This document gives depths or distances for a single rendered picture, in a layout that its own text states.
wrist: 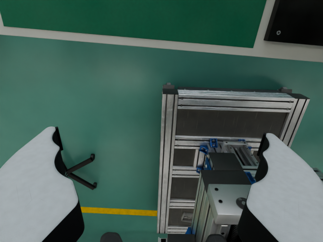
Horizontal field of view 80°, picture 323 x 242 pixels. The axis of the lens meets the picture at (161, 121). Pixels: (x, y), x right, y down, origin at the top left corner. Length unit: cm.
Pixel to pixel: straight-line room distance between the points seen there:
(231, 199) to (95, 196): 161
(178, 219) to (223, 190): 131
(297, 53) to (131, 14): 43
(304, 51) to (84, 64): 115
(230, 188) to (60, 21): 58
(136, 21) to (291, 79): 124
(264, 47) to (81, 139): 137
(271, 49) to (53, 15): 54
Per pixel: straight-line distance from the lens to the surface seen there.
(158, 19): 52
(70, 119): 156
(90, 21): 54
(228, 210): 49
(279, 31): 57
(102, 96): 141
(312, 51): 65
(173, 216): 179
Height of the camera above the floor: 127
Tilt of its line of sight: 63 degrees down
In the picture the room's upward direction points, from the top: 179 degrees clockwise
